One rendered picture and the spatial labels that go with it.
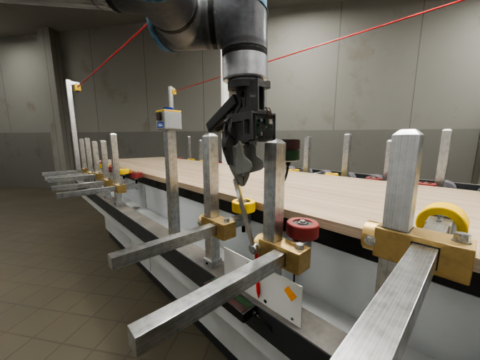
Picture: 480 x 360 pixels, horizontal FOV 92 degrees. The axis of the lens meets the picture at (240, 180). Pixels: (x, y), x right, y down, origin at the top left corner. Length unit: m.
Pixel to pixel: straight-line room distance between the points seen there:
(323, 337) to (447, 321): 0.27
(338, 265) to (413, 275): 0.44
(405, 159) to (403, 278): 0.18
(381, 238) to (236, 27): 0.44
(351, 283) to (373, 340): 0.54
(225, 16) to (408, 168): 0.39
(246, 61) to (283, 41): 4.26
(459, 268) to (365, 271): 0.33
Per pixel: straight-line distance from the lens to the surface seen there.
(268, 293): 0.63
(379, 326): 0.25
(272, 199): 0.54
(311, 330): 0.62
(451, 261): 0.43
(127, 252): 0.60
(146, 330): 0.38
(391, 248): 0.44
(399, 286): 0.31
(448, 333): 0.75
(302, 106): 4.45
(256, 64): 0.47
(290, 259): 0.54
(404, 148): 0.42
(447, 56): 5.20
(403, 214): 0.43
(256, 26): 0.50
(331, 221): 0.66
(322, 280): 0.81
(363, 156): 4.60
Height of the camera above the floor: 1.11
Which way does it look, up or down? 10 degrees down
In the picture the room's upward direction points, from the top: straight up
